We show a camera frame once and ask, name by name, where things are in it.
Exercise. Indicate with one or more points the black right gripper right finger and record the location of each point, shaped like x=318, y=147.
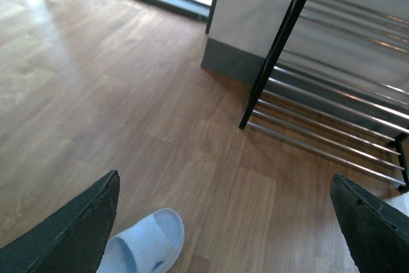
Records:
x=375, y=232

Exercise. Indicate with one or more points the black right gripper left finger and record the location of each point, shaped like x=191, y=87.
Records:
x=73, y=238

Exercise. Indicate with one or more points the black metal shoe rack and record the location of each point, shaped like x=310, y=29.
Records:
x=335, y=82

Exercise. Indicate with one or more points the light blue slide sandal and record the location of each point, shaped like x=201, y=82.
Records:
x=151, y=245

